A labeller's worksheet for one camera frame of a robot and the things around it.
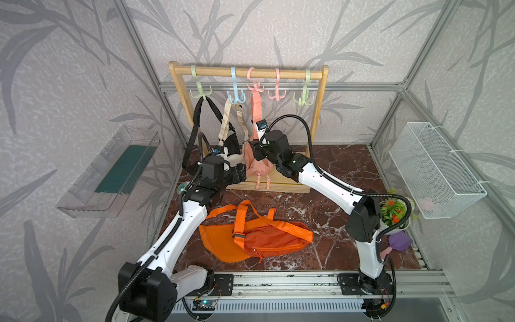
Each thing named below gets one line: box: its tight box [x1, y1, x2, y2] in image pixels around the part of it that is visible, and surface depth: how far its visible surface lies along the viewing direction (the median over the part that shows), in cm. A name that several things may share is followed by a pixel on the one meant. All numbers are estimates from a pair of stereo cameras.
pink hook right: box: [267, 67, 288, 102], surface depth 72 cm
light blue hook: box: [226, 66, 247, 105], surface depth 74 cm
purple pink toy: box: [380, 230, 414, 259], surface depth 86 cm
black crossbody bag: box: [181, 95, 241, 169], surface depth 85 cm
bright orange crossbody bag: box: [199, 204, 252, 263], surface depth 82 cm
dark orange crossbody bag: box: [244, 201, 314, 264], surface depth 80 cm
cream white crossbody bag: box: [217, 97, 249, 166], surface depth 82 cm
